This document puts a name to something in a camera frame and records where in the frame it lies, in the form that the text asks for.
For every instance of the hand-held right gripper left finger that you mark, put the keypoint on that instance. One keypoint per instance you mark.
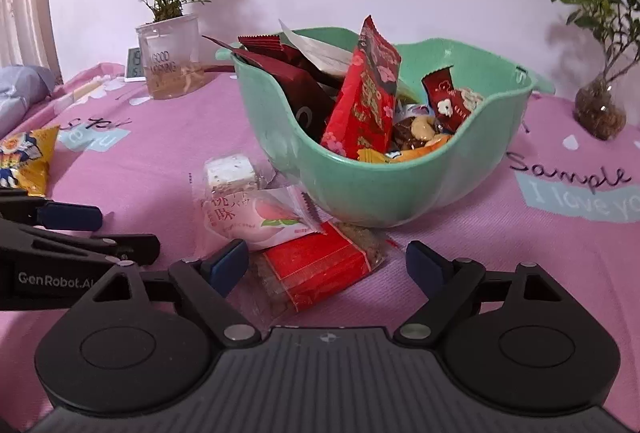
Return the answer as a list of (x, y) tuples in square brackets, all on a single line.
[(227, 265)]

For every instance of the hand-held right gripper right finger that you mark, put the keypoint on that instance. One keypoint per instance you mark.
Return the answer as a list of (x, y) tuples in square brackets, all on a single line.
[(425, 265)]

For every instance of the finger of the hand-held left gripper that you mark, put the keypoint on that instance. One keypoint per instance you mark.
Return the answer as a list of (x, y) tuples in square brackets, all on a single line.
[(70, 217), (125, 248)]

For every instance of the green plastic bowl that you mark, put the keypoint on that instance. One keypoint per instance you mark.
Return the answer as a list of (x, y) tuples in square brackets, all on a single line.
[(400, 193)]

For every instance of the clear red label snack packet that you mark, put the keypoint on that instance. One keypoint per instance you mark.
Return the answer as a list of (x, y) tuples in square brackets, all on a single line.
[(310, 263)]

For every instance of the dark red beige-ended packet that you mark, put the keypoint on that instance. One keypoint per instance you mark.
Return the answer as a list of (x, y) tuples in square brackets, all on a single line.
[(300, 93)]

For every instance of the white tube-shaped packet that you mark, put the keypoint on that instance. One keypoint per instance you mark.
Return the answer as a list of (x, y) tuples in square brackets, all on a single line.
[(320, 53)]

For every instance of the pink peach snack packet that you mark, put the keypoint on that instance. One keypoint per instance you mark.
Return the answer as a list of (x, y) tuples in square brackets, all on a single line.
[(250, 218)]

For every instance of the yellow cartoon snack packet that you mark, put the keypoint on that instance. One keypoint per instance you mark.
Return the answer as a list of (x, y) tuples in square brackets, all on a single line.
[(25, 163)]

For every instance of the clear wrapped white nougat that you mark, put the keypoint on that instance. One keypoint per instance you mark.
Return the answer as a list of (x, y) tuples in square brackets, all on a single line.
[(230, 170)]

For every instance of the orange snack packet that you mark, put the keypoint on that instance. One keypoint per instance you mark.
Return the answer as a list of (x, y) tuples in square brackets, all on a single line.
[(425, 148)]

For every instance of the small yellow packet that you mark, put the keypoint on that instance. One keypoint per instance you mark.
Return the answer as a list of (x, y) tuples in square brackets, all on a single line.
[(372, 156)]

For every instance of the pink printed tablecloth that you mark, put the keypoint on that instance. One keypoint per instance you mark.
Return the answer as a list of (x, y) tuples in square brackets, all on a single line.
[(550, 238)]

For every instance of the clear wrapped nut bar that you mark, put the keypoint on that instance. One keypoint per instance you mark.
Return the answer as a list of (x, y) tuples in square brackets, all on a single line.
[(415, 130)]

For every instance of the grey cloth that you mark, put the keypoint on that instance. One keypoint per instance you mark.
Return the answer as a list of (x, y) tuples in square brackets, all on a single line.
[(20, 88)]

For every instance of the dark red bear packet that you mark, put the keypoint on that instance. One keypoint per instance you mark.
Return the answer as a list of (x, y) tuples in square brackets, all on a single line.
[(450, 105)]

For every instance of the white digital clock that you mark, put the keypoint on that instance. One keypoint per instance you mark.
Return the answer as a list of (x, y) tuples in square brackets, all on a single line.
[(134, 65)]

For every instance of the red gold lettered snack packet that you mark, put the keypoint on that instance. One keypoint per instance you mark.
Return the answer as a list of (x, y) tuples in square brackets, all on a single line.
[(365, 103)]

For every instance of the plant in clear cup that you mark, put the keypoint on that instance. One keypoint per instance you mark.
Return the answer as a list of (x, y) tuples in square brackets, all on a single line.
[(170, 63)]

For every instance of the red and white snack packet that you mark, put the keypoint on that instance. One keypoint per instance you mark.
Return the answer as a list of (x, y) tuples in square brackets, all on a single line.
[(265, 45)]

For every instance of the plant in glass vase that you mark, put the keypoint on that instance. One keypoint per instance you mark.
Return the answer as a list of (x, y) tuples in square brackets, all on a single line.
[(600, 113)]

